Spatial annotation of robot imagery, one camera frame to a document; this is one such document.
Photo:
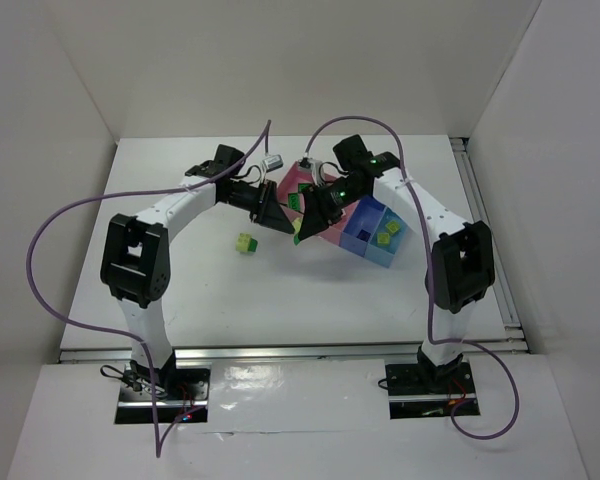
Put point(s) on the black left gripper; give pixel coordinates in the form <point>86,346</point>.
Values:
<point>264,202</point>

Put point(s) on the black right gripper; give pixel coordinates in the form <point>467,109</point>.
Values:
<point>323,206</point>

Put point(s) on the lime and green lego stack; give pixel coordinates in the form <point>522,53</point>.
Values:
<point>246,244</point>

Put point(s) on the dark blue lego brick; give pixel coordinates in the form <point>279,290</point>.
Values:
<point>364,236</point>

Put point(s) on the lime green small lego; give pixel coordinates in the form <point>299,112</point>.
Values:
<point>393,227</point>

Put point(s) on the lime green sloped lego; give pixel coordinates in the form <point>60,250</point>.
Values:
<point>297,226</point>

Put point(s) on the lime green square lego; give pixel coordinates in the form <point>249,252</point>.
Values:
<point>383,239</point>

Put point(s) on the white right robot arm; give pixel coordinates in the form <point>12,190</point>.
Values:
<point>459,254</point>

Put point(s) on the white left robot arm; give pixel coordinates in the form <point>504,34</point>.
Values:
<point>136,264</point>

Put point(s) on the pink plastic container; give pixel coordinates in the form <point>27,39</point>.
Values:
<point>294,181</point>

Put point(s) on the blue plastic container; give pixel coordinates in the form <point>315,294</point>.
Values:
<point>372,216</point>

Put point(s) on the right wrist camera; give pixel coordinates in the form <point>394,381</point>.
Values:
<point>313,168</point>

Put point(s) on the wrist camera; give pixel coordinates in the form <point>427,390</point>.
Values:
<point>313,168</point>
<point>272,163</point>

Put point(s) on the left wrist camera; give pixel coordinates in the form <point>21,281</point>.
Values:
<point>272,163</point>

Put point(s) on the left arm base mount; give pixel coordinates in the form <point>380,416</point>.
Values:
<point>186,396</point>

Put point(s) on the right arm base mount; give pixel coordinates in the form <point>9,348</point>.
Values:
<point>413,394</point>

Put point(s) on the aluminium front rail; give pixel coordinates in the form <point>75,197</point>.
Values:
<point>251,353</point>

